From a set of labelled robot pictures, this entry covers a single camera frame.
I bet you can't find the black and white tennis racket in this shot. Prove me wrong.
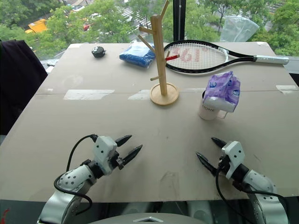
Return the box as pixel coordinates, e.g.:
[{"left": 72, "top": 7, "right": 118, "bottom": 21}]
[{"left": 163, "top": 39, "right": 290, "bottom": 75}]

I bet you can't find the yellow vehicle outside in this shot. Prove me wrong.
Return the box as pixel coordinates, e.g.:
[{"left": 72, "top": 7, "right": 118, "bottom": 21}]
[{"left": 24, "top": 18, "right": 48, "bottom": 34}]

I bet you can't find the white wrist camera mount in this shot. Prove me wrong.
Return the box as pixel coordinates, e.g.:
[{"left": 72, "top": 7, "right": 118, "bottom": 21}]
[
  {"left": 222, "top": 140, "right": 246, "bottom": 180},
  {"left": 93, "top": 136, "right": 118, "bottom": 175}
]

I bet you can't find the wooden mug tree stand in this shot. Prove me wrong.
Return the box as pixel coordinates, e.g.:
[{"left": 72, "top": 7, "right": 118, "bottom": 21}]
[{"left": 137, "top": 0, "right": 180, "bottom": 107}]

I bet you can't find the grey robot torso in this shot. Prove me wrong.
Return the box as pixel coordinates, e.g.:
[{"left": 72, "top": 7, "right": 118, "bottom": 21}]
[{"left": 88, "top": 212, "right": 207, "bottom": 224}]

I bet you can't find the blue folded cloth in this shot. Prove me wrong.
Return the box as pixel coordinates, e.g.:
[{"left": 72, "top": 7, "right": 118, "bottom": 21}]
[{"left": 119, "top": 40, "right": 156, "bottom": 69}]

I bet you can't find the small black round object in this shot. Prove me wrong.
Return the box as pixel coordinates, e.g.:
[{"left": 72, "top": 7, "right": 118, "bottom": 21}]
[{"left": 91, "top": 45, "right": 107, "bottom": 58}]

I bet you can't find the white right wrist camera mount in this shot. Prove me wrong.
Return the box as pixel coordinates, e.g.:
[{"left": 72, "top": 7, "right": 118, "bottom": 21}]
[{"left": 222, "top": 140, "right": 246, "bottom": 180}]

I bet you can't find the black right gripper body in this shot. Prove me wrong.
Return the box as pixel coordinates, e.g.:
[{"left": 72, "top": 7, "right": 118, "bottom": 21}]
[{"left": 218, "top": 155, "right": 231, "bottom": 175}]

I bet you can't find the clear plastic bag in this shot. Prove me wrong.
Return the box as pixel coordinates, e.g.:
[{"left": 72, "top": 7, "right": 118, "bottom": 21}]
[{"left": 220, "top": 14, "right": 260, "bottom": 43}]

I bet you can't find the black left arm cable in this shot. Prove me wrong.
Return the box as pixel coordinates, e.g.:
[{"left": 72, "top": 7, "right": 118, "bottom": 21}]
[{"left": 53, "top": 133, "right": 93, "bottom": 216}]

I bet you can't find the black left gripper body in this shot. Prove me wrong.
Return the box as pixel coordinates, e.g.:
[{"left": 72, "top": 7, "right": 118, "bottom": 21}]
[{"left": 109, "top": 150, "right": 124, "bottom": 170}]

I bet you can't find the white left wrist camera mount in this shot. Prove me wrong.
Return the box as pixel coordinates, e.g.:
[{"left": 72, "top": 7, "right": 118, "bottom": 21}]
[{"left": 93, "top": 136, "right": 118, "bottom": 175}]

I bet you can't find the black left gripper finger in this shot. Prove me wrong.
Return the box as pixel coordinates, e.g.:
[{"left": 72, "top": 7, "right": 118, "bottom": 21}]
[
  {"left": 115, "top": 134, "right": 133, "bottom": 147},
  {"left": 121, "top": 144, "right": 143, "bottom": 167}
]

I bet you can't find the black window frame post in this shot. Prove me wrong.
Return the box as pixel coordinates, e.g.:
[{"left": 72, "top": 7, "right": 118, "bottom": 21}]
[{"left": 172, "top": 0, "right": 187, "bottom": 43}]

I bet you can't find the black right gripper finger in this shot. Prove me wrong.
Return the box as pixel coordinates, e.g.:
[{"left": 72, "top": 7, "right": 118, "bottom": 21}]
[
  {"left": 196, "top": 152, "right": 219, "bottom": 176},
  {"left": 211, "top": 137, "right": 227, "bottom": 148}
]

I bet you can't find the white mug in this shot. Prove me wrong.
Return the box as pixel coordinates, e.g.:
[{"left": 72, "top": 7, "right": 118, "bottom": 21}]
[{"left": 198, "top": 90, "right": 228, "bottom": 121}]

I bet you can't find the purple tissue pack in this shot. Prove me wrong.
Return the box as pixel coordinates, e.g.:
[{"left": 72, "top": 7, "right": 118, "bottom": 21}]
[{"left": 202, "top": 70, "right": 242, "bottom": 113}]

